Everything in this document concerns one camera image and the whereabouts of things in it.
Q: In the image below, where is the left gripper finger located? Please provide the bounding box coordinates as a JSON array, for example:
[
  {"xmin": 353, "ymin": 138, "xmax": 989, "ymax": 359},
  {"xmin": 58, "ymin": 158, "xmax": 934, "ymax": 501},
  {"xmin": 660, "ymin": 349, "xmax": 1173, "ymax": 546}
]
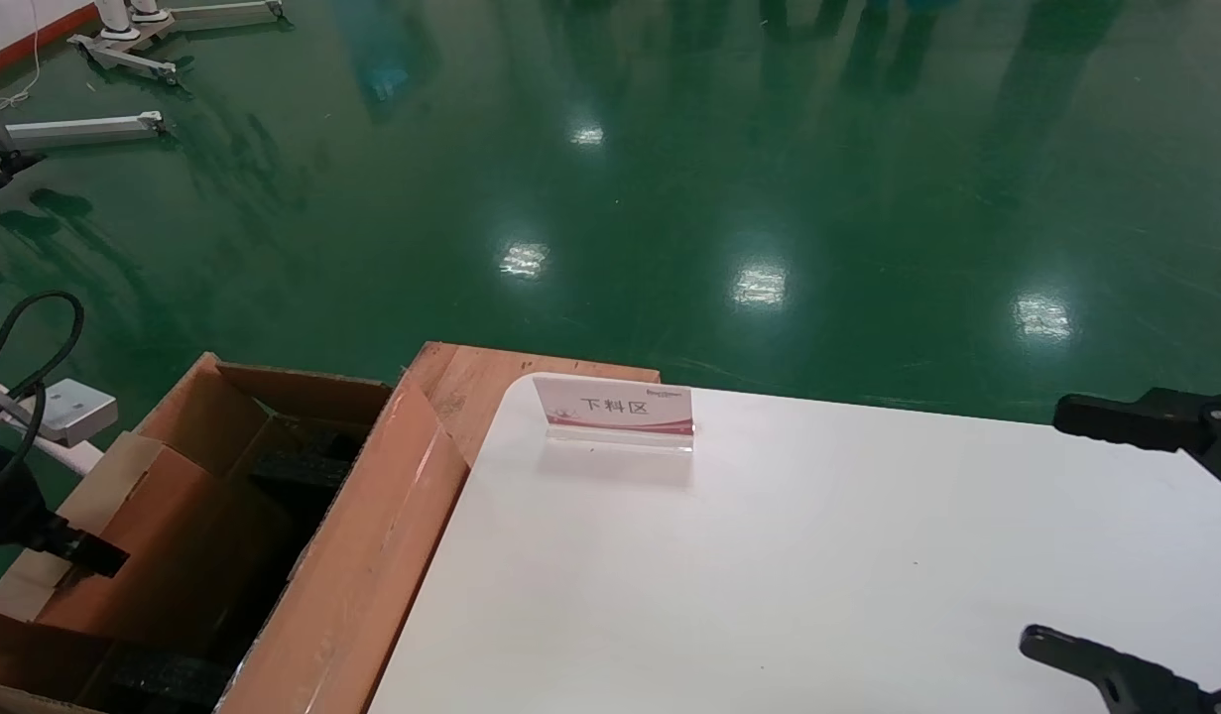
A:
[{"xmin": 35, "ymin": 521, "xmax": 131, "ymax": 580}]

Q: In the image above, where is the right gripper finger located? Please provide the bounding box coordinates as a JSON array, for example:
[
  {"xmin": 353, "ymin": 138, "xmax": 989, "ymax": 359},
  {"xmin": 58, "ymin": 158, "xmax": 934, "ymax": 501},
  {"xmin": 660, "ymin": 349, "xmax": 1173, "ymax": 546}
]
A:
[
  {"xmin": 1053, "ymin": 389, "xmax": 1221, "ymax": 492},
  {"xmin": 1019, "ymin": 625, "xmax": 1221, "ymax": 714}
]

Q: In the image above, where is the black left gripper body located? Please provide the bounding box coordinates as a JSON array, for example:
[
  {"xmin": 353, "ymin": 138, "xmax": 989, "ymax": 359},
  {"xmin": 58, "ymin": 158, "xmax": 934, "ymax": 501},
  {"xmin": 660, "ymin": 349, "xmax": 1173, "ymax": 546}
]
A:
[{"xmin": 0, "ymin": 436, "xmax": 53, "ymax": 548}]

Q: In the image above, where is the small cardboard box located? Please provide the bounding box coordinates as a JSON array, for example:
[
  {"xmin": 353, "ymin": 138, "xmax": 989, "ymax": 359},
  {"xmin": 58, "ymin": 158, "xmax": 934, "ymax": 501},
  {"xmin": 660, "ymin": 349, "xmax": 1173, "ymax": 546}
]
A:
[{"xmin": 0, "ymin": 431, "xmax": 294, "ymax": 655}]

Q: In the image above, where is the large cardboard box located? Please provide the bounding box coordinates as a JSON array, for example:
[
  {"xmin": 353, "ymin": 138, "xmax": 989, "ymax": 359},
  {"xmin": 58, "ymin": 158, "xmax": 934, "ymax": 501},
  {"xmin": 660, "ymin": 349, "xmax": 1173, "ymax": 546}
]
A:
[{"xmin": 0, "ymin": 352, "xmax": 470, "ymax": 714}]

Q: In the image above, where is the black foam pad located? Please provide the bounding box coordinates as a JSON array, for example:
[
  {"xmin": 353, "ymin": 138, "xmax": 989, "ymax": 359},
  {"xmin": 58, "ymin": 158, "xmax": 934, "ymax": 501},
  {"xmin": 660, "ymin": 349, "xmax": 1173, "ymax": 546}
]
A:
[
  {"xmin": 99, "ymin": 645, "xmax": 234, "ymax": 710},
  {"xmin": 248, "ymin": 416, "xmax": 368, "ymax": 489}
]

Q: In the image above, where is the black and white humanoid robot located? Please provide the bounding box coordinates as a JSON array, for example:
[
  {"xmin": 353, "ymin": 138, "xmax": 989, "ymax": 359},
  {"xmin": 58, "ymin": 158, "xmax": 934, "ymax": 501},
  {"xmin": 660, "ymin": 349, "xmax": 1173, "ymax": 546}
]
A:
[{"xmin": 0, "ymin": 84, "xmax": 46, "ymax": 194}]

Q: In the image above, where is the grey robot stand base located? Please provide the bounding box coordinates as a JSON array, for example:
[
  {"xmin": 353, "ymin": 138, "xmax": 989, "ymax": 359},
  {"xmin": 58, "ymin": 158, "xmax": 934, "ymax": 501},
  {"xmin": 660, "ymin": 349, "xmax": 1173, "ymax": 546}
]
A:
[
  {"xmin": 5, "ymin": 111, "xmax": 165, "ymax": 146},
  {"xmin": 69, "ymin": 0, "xmax": 294, "ymax": 85}
]

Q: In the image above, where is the acrylic sign with red print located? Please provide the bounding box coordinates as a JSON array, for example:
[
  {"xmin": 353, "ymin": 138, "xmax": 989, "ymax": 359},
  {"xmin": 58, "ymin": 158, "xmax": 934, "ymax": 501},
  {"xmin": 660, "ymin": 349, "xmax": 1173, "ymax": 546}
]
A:
[{"xmin": 533, "ymin": 374, "xmax": 696, "ymax": 455}]

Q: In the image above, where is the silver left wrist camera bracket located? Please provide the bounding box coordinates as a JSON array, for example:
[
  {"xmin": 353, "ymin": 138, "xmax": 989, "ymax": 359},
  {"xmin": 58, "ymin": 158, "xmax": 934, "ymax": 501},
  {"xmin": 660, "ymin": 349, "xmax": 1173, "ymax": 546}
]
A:
[{"xmin": 0, "ymin": 379, "xmax": 118, "ymax": 447}]

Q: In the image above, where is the black looped cable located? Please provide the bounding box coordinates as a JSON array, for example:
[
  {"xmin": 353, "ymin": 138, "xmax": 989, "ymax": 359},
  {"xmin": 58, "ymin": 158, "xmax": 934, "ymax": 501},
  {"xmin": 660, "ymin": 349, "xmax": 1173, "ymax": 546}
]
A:
[{"xmin": 0, "ymin": 291, "xmax": 85, "ymax": 393}]

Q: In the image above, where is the thin white floor cable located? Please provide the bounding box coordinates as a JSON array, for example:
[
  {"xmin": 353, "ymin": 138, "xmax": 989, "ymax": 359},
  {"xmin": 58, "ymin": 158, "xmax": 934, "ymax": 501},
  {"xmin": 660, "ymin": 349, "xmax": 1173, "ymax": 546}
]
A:
[{"xmin": 0, "ymin": 0, "xmax": 46, "ymax": 110}]

